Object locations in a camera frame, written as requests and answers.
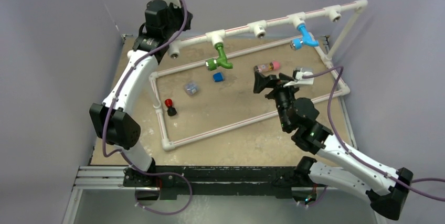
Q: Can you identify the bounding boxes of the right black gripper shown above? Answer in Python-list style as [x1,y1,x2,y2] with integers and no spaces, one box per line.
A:
[253,71,302,131]

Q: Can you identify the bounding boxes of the green water faucet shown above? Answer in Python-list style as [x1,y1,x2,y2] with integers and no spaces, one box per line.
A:
[205,42,233,71]

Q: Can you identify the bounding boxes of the white PVC pipe frame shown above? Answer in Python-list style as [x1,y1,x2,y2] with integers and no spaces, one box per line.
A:
[150,0,368,151]

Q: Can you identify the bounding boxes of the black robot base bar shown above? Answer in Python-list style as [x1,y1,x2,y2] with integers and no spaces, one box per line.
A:
[123,165,325,204]

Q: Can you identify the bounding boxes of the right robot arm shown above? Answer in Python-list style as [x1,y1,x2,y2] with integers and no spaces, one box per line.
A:
[253,70,413,220]

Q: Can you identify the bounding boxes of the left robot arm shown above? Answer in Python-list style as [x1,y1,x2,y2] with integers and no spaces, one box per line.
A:
[89,0,193,187]

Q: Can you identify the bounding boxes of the blue water faucet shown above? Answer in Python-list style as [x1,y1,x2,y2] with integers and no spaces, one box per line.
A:
[290,23,319,50]

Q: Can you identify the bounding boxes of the pink capped small bottle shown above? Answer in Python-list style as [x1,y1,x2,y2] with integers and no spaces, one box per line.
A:
[253,61,281,74]

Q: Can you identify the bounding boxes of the blue cube block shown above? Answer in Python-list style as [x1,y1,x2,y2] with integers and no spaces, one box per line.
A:
[213,72,225,82]

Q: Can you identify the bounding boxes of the red and black knob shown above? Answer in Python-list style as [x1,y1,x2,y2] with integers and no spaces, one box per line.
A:
[164,99,177,116]

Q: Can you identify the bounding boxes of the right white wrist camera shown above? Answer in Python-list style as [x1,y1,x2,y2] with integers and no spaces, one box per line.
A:
[283,68,314,88]

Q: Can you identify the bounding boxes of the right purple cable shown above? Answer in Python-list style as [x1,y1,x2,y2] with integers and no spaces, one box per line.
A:
[301,66,445,202]

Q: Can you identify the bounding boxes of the purple cable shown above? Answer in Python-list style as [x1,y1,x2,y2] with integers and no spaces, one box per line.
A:
[101,0,189,178]
[301,66,445,202]

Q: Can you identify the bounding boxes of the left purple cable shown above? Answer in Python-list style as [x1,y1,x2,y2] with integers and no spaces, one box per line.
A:
[101,0,189,178]

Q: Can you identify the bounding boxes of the aluminium table frame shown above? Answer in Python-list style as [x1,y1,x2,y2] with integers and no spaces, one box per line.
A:
[62,33,387,224]

